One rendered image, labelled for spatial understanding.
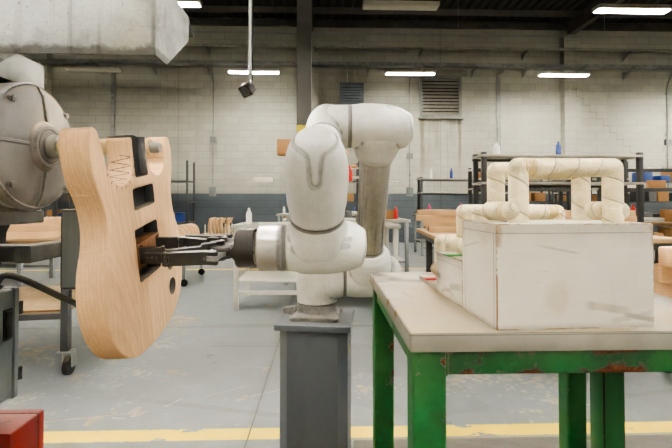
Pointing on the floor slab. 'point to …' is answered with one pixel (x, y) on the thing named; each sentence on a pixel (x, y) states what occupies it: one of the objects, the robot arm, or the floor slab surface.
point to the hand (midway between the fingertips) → (150, 249)
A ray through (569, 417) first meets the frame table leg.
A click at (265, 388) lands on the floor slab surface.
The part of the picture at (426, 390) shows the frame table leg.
